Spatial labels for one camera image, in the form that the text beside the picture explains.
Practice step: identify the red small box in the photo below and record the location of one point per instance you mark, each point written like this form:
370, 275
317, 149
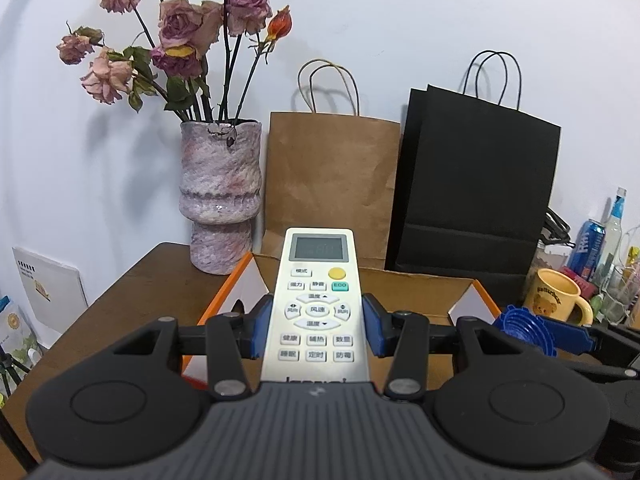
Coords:
580, 282

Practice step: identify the brown paper bag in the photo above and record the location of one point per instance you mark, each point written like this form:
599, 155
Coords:
330, 175

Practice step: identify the pink mottled ceramic vase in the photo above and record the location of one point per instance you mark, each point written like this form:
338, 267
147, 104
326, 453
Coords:
220, 185

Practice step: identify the violet-blue ribbed lid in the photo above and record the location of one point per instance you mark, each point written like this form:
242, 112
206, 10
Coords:
525, 330

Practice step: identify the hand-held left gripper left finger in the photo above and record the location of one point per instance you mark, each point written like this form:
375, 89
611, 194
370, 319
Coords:
260, 329

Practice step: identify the printed paper packet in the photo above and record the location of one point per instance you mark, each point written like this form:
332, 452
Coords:
17, 330

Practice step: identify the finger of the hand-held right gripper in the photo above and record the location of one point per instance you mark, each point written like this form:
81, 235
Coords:
570, 335

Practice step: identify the black paper bag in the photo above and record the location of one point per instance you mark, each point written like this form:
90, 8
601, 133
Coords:
475, 185

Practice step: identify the clear drinking glass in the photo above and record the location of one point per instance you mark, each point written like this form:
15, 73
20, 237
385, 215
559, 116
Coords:
625, 285

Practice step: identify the dried rose bouquet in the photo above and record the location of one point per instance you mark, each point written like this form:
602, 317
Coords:
185, 25

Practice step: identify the orange cardboard box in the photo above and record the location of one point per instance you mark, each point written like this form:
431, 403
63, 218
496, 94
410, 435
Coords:
417, 300

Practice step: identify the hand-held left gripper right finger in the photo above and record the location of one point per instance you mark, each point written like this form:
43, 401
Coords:
373, 329

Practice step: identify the white booklet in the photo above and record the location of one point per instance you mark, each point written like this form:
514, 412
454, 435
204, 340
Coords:
50, 290

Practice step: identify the clear glass bottle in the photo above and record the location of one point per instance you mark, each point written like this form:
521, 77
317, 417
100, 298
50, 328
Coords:
616, 240

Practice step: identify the blue drink can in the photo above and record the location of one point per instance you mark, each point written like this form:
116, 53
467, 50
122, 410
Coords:
586, 250

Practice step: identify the white air conditioner remote control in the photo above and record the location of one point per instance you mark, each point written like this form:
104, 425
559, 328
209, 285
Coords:
315, 310

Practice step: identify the yellow bear mug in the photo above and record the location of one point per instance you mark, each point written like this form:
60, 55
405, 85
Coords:
550, 295

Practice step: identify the container with black clip lid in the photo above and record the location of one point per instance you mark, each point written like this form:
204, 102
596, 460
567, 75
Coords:
550, 250

